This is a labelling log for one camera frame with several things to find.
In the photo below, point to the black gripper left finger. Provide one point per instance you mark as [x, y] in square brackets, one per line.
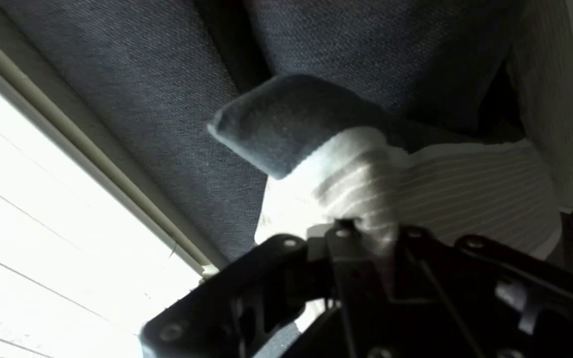
[247, 300]

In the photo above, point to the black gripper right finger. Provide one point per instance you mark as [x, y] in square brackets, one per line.
[497, 306]

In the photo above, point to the white striped knit cloth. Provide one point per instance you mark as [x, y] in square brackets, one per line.
[472, 192]

